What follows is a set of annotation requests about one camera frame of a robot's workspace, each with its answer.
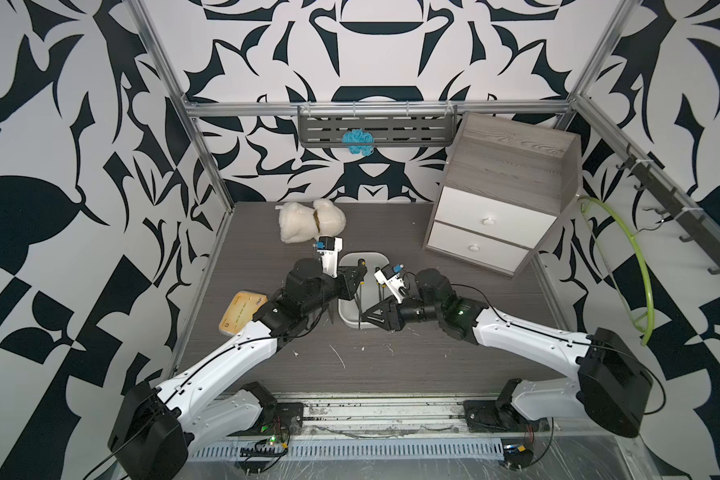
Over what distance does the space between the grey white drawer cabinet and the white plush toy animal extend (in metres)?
0.33

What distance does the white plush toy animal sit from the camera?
1010 millimetres

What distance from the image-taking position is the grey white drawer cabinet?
0.81 meters
